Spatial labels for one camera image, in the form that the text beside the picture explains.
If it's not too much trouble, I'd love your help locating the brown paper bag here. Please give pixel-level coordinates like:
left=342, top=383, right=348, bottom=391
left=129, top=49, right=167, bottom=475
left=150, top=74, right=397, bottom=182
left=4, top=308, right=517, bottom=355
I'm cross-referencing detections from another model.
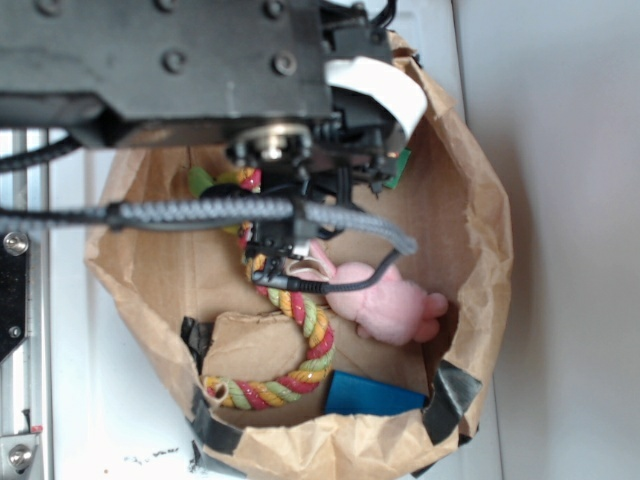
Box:
left=86, top=34, right=514, bottom=479

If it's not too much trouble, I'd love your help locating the aluminium frame rail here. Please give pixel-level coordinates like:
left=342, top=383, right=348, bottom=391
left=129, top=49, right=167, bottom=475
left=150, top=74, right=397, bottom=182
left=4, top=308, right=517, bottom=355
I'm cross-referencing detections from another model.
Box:
left=1, top=129, right=54, bottom=479

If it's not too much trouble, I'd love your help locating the pink plush bunny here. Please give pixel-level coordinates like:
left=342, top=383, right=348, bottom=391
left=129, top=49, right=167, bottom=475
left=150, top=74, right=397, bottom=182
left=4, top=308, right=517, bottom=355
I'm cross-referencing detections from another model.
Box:
left=286, top=241, right=449, bottom=346

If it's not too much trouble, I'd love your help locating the grey braided cable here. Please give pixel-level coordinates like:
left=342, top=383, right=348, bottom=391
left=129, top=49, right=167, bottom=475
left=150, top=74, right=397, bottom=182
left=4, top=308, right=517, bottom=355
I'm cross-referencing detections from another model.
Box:
left=0, top=197, right=418, bottom=256

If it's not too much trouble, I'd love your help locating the green rectangular block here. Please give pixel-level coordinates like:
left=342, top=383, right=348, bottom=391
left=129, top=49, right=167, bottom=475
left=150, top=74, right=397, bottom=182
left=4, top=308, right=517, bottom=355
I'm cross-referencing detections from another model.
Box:
left=384, top=148, right=411, bottom=189

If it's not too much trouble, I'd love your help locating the green plush toy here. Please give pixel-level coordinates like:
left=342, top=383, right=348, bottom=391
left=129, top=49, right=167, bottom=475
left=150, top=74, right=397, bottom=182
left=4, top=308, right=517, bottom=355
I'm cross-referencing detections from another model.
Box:
left=187, top=167, right=256, bottom=200

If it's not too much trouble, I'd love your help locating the white tape strip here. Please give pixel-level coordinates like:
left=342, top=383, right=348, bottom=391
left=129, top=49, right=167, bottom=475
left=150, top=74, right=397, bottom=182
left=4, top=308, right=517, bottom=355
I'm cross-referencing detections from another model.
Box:
left=324, top=56, right=428, bottom=143

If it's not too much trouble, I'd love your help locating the blue rectangular block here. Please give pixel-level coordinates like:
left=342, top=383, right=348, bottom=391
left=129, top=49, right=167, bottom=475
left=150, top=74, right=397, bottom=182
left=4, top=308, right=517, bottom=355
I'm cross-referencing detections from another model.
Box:
left=324, top=371, right=427, bottom=416

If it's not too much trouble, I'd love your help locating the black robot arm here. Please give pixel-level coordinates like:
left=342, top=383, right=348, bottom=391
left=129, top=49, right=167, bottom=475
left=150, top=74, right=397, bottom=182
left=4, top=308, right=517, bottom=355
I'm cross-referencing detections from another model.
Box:
left=1, top=1, right=416, bottom=294

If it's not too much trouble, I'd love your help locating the black metal bracket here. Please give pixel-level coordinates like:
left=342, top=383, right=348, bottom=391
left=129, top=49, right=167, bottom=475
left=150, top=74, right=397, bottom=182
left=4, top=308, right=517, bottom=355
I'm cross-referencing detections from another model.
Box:
left=0, top=231, right=30, bottom=362

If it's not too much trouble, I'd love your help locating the multicolour braided rope toy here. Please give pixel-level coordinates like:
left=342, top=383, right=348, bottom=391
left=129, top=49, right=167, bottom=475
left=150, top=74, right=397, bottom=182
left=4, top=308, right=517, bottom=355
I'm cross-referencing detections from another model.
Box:
left=203, top=168, right=335, bottom=411

